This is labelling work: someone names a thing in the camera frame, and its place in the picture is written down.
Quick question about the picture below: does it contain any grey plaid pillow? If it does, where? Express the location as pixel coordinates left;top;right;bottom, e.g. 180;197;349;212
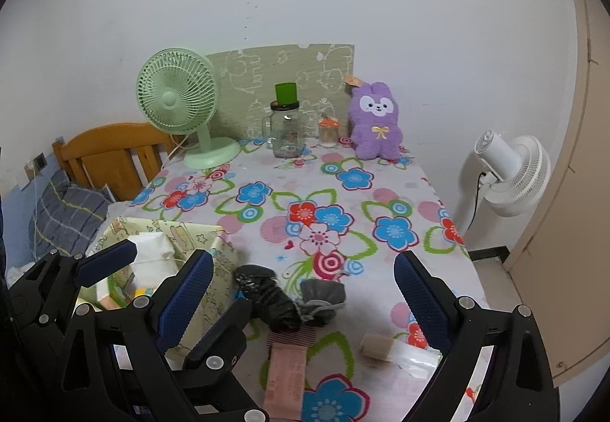
29;171;112;258

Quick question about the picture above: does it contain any purple bunny plush toy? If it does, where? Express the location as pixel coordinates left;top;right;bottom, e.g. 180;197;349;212
345;75;407;161

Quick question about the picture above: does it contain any black plastic bag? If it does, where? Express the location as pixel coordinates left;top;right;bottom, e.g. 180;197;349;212
233;264;301;333

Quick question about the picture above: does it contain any white tissue pack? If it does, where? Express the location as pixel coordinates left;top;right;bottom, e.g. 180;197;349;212
126;234;179;289

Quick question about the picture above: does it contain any yellow cartoon fabric storage box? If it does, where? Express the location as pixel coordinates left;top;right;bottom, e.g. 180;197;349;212
79;216;239;361

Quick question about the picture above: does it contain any green desk fan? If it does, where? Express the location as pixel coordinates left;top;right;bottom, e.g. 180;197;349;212
136;47;241;171

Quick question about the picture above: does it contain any floral tablecloth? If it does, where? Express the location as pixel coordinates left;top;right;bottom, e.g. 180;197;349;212
95;136;491;422

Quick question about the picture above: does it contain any glass jar mug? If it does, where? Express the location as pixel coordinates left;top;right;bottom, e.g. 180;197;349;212
261;101;306;159

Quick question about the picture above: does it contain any white desk fan cable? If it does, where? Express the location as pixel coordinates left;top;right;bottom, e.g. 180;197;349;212
164;136;189;161

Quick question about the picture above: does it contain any white charging cable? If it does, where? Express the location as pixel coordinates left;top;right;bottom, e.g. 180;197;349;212
29;173;43;256

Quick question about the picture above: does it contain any wooden bed headboard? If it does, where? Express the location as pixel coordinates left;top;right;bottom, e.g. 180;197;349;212
52;122;189;202

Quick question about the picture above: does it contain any white standing fan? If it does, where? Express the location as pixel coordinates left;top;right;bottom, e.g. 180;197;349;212
455;130;551;261

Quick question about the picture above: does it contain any black fan cable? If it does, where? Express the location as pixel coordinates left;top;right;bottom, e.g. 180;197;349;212
469;171;486;231

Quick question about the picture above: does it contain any green plastic cup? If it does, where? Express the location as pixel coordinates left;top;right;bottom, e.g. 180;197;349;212
274;82;298;105

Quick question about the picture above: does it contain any small jar with orange lid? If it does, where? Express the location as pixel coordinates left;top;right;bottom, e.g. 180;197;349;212
318;114;340;148

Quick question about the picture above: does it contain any beige door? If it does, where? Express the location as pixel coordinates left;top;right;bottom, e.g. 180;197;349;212
505;0;610;389

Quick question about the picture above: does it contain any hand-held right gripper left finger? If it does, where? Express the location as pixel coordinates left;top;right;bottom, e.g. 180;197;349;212
62;249;215;422

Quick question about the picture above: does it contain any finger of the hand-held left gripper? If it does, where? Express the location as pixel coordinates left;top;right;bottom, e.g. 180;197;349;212
8;238;139;332
183;297;270;422

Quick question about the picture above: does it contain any grey drawstring pouch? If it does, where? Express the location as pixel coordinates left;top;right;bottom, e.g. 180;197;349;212
294;279;346;326

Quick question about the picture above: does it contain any green tissue packet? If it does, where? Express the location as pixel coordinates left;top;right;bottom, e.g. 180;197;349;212
95;272;156;311

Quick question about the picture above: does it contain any green patterned board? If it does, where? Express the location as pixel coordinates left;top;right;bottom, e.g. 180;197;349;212
206;42;356;141

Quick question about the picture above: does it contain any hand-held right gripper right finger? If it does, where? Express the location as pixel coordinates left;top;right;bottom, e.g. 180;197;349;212
393;251;556;422

